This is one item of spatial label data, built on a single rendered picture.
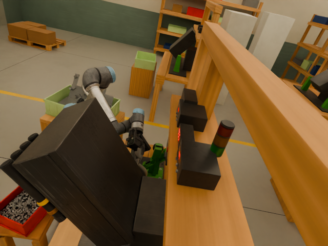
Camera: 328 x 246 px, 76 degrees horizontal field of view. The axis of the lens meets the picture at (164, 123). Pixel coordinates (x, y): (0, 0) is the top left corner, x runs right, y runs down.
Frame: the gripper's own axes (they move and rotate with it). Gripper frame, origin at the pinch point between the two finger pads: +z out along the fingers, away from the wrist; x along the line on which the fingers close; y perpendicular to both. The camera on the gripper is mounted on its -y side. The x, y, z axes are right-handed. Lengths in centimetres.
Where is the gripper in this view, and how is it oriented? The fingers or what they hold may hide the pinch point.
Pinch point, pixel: (136, 163)
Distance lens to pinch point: 120.9
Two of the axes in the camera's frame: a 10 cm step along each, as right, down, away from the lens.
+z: 0.0, 8.4, -5.4
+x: 8.1, -3.2, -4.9
